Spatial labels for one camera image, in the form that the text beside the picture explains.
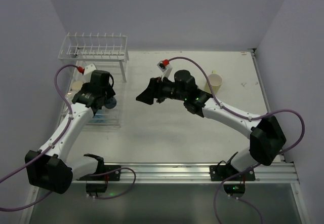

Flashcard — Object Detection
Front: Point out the navy patterned cup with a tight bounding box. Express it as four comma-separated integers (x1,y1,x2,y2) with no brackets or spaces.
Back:
104,97,117,109

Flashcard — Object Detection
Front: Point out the light blue mug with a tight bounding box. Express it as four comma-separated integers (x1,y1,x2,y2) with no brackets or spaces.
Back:
89,109,118,125

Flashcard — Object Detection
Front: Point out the yellow green mug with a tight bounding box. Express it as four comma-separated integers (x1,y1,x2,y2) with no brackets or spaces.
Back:
205,70,223,94

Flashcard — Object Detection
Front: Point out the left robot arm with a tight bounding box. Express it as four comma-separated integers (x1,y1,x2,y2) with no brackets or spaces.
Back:
25,64,116,194

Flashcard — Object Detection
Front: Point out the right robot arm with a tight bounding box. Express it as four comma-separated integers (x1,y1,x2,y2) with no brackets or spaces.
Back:
136,70,286,172

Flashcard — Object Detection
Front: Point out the cream white cup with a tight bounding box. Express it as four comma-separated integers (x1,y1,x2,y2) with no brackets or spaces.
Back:
65,81,84,104

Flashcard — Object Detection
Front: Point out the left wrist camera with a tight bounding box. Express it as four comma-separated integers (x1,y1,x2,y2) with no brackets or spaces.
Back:
83,63,97,83

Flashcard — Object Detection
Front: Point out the white wire dish rack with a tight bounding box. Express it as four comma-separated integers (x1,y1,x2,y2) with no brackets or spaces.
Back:
58,32,129,130

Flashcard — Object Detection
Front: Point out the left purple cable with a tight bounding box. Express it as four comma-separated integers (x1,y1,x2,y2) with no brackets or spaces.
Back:
0,65,86,211

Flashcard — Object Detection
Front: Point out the aluminium mounting rail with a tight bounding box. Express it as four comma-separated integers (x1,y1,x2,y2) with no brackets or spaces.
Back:
70,161,299,184

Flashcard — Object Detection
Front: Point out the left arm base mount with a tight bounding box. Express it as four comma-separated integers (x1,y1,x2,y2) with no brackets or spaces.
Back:
81,154,121,197

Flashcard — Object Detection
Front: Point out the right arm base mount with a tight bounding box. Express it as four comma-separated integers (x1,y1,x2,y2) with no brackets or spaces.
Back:
209,152,256,198

